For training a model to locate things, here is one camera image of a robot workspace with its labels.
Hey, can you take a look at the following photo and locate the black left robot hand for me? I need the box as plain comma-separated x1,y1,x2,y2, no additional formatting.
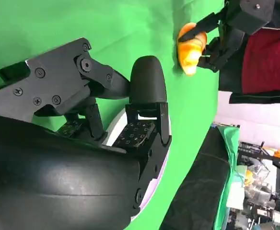
178,0,246,74

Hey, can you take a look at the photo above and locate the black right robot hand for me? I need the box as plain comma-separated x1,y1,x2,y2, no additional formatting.
0,37,173,230

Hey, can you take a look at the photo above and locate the orange and white toy bread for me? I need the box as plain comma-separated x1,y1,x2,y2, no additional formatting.
176,22,208,77

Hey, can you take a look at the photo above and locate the red and black cover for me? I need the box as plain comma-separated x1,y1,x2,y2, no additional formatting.
218,25,280,104

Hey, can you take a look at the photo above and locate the lilac plate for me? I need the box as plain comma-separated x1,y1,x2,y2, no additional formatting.
101,105,173,222

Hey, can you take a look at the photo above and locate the hanging green fabric sheet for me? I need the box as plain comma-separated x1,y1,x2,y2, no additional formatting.
211,123,241,230

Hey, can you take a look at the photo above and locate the black metal rack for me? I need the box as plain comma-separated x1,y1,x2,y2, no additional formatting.
237,140,280,169

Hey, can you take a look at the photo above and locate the black curtain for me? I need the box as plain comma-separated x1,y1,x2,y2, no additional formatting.
159,126,233,230

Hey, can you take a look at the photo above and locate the clear plastic container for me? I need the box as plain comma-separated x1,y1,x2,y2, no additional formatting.
243,162,272,193

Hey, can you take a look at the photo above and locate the green table cloth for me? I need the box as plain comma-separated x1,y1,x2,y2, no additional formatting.
0,0,227,230

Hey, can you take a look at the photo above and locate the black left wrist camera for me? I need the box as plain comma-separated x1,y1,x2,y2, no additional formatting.
226,0,275,36

